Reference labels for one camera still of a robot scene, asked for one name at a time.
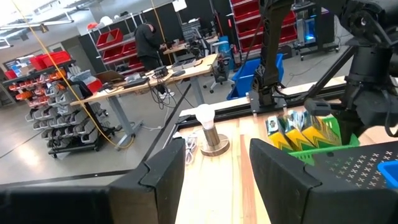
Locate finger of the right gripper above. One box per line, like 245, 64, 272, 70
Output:
334, 110, 365, 146

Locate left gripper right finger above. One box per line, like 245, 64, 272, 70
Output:
249, 138, 358, 224

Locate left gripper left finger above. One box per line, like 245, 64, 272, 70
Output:
107, 138, 187, 224

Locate yellow Crayola 24 crayon box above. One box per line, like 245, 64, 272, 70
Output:
300, 111, 343, 149

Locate black perforated metal shelf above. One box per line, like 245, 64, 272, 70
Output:
306, 141, 398, 191

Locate green plastic basket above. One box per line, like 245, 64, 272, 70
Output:
287, 114, 361, 166

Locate sun print crayon box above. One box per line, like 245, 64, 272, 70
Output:
266, 115, 295, 152
278, 110, 317, 151

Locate blue plastic basket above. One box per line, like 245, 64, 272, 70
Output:
377, 160, 398, 190

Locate wooden desk grey legs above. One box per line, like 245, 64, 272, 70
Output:
70, 53, 218, 150

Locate office chair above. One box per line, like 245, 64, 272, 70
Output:
203, 40, 236, 94

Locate black equipment cart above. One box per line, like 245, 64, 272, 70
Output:
294, 2, 340, 62

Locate brass lamp base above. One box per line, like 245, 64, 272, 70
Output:
198, 126, 231, 157

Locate white light bulb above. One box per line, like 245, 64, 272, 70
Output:
195, 103, 216, 131

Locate rolling rack grey bins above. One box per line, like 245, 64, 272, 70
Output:
24, 80, 116, 159

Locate blue storage bin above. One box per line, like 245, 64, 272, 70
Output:
226, 53, 285, 101

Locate tall red bin shelving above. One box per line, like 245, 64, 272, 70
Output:
229, 0, 299, 54

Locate person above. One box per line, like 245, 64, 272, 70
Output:
134, 22, 175, 100

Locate black cabinet red bins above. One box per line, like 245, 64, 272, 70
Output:
79, 2, 184, 75

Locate shelf rack red bins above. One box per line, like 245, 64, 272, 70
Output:
1, 51, 103, 108

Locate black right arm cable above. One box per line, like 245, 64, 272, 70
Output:
384, 90, 398, 138

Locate white lamp cord with plug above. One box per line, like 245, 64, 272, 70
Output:
172, 132, 198, 166

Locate yellow floor cable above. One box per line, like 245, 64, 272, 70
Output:
11, 0, 136, 149

